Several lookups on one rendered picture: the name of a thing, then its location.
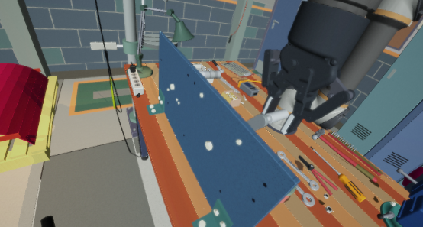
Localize white cylinder torch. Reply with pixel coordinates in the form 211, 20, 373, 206
197, 69, 223, 81

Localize grey keyboard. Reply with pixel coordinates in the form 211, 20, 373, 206
220, 61, 254, 79

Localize silver short wrench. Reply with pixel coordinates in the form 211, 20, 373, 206
295, 184, 316, 208

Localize green desk lamp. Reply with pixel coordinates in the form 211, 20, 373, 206
134, 6, 195, 79

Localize white wall socket box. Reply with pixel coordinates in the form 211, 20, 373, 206
89, 41, 118, 51

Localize beige rag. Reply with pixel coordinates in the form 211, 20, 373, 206
220, 89, 246, 109

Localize green vise base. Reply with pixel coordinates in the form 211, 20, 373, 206
377, 200, 402, 227

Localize red rounded cover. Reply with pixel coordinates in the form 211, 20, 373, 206
0, 63, 50, 145

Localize grey small box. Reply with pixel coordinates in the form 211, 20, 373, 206
239, 80, 260, 97

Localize green angle bracket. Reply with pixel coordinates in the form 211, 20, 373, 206
146, 90, 166, 117
191, 198, 234, 227

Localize silver long wrench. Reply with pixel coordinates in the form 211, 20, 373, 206
276, 150, 320, 192

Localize white power strip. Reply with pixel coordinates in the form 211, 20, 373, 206
127, 67, 145, 97

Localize dark bench leg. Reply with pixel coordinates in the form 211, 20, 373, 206
134, 116, 149, 161

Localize blue door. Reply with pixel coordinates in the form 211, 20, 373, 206
253, 0, 307, 74

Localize black hanging cable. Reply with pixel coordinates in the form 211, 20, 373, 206
92, 0, 144, 158

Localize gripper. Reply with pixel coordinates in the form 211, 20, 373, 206
261, 1, 371, 135

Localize teal locker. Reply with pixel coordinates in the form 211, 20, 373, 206
337, 24, 423, 157

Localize red and olive long tool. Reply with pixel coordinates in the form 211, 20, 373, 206
311, 128, 379, 183

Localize red handled pliers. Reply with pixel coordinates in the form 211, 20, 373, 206
298, 154, 339, 197

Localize black marker pen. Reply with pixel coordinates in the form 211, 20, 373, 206
211, 59, 225, 73

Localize blue locker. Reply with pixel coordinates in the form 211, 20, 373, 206
366, 110, 423, 184

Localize blue vise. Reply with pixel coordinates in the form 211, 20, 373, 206
394, 167, 423, 227

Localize grey pillar with green collar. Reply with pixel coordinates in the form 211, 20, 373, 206
121, 0, 139, 66

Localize olive saw blade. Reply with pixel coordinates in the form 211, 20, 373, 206
330, 130, 383, 175

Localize blue panel with white bolts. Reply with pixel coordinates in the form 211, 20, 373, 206
158, 31, 300, 227

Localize yellow handled screwdriver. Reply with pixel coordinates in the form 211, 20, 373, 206
310, 146, 367, 203

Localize orange hanging cable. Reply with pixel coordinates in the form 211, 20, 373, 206
228, 0, 256, 44

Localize grey clevis pin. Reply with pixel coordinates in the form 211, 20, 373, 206
247, 109, 290, 132

